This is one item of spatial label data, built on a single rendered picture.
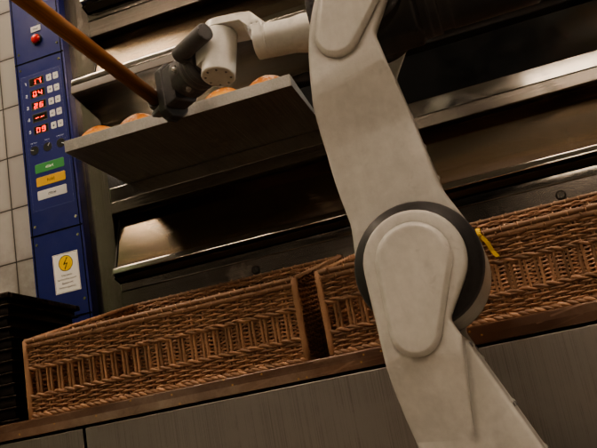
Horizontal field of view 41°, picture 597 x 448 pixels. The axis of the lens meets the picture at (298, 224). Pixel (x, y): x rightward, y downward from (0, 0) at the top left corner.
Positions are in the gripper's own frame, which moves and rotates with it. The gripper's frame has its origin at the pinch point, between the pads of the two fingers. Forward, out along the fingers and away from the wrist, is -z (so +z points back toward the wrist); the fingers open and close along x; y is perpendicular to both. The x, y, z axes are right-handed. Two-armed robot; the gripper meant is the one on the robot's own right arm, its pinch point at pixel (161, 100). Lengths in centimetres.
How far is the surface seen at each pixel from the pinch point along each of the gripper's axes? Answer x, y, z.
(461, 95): -4, -63, 29
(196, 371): -59, 9, 12
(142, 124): -0.5, -1.1, -10.7
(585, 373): -72, -23, 67
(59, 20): -0.7, 32.2, 23.5
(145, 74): 19.7, -11.3, -23.3
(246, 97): -1.5, -15.3, 9.6
